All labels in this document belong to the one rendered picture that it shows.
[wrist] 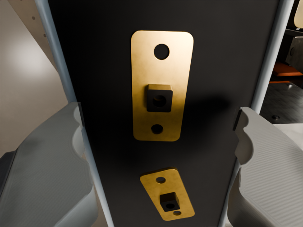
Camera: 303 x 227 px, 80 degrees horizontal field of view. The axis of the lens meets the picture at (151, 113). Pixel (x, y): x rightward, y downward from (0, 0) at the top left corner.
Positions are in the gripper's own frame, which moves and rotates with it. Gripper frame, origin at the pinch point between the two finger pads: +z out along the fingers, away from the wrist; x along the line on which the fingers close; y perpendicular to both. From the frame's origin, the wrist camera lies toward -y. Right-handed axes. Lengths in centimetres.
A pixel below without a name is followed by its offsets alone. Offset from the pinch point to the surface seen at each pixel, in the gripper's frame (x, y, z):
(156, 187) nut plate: 0.3, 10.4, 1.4
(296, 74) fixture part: 33.2, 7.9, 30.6
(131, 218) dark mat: -2.4, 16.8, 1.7
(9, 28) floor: -93, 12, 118
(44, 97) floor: -84, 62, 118
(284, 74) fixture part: 30.5, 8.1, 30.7
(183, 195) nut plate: 3.1, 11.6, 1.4
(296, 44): 20.2, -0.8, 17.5
